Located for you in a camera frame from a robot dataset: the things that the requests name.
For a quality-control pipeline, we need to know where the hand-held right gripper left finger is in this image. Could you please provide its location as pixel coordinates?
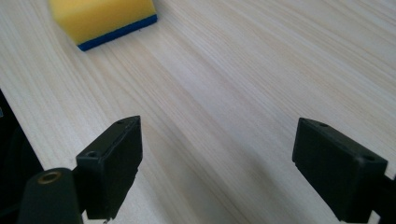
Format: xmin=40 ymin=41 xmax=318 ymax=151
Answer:
xmin=75 ymin=115 xmax=144 ymax=221

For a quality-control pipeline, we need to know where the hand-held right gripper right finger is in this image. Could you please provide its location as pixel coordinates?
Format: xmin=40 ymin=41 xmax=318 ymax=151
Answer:
xmin=291 ymin=117 xmax=389 ymax=224

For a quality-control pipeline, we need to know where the yellow and blue sponge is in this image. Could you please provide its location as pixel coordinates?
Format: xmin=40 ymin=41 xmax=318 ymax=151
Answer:
xmin=48 ymin=0 xmax=159 ymax=52

